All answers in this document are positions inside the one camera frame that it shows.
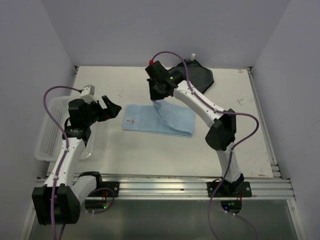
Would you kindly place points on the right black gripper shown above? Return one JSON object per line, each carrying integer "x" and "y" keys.
{"x": 153, "y": 96}

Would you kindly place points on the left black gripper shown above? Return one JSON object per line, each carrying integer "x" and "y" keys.
{"x": 112, "y": 111}

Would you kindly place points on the light blue towel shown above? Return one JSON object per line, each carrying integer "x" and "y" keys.
{"x": 161, "y": 117}

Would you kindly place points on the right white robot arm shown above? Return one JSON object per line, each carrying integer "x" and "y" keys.
{"x": 221, "y": 123}

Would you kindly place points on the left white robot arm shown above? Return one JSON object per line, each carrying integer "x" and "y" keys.
{"x": 59, "y": 200}

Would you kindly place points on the dark grey towel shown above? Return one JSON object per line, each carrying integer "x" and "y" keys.
{"x": 200, "y": 77}

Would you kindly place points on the white plastic basket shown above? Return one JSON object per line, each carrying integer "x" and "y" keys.
{"x": 50, "y": 138}

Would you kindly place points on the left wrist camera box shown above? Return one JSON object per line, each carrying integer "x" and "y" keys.
{"x": 87, "y": 94}

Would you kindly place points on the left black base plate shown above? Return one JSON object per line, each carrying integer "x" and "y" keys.
{"x": 106, "y": 188}

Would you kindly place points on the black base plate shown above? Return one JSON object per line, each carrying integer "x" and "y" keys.
{"x": 244, "y": 190}
{"x": 106, "y": 188}

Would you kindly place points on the aluminium mounting rail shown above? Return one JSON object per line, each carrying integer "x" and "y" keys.
{"x": 153, "y": 187}

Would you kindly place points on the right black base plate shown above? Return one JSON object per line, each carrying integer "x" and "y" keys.
{"x": 244, "y": 190}

